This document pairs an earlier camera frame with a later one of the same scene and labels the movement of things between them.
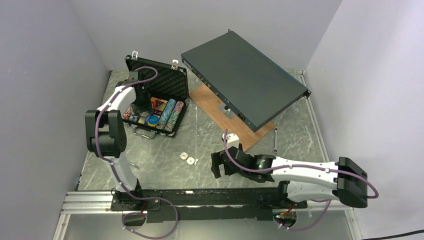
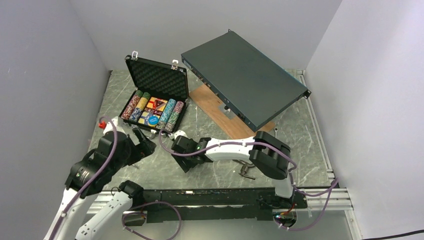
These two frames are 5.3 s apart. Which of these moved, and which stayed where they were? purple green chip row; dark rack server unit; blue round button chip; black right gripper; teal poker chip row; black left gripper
Moved: black left gripper; black right gripper
Stayed: blue round button chip; purple green chip row; dark rack server unit; teal poker chip row
